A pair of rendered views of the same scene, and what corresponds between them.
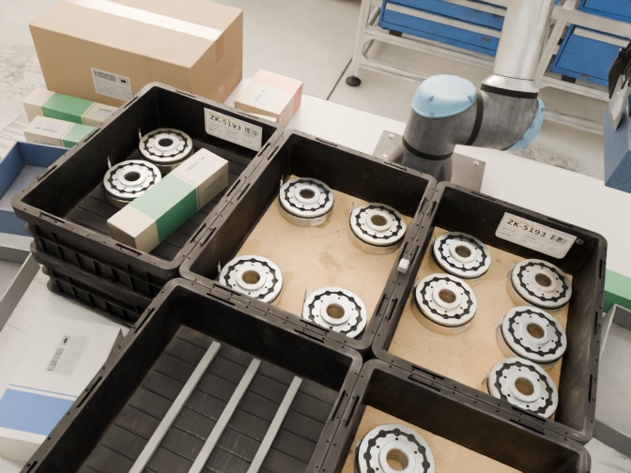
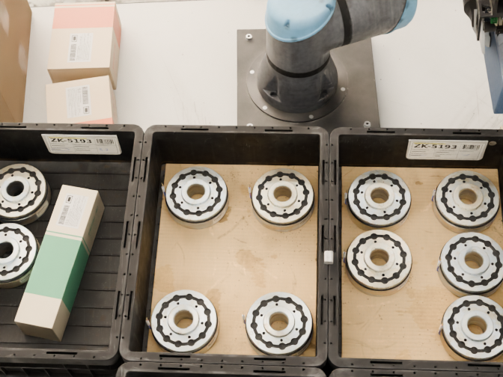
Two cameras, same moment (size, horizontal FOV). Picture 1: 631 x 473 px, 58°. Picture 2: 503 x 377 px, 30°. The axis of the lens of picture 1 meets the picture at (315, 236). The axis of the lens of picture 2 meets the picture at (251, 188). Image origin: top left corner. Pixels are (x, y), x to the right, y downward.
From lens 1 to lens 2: 63 cm
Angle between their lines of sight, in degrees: 15
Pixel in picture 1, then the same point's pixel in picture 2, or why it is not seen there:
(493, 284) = (421, 215)
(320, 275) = (246, 279)
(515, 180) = (410, 31)
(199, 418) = not seen: outside the picture
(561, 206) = (470, 48)
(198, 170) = (72, 217)
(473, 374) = (429, 326)
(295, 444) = not seen: outside the picture
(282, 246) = (194, 261)
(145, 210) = (45, 292)
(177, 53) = not seen: outside the picture
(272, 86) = (82, 26)
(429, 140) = (300, 60)
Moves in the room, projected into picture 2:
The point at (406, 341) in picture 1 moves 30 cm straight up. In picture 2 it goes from (355, 317) to (367, 234)
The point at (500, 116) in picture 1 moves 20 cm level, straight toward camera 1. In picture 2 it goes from (370, 9) to (367, 107)
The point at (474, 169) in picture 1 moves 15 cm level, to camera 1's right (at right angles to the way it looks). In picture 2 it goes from (359, 44) to (433, 27)
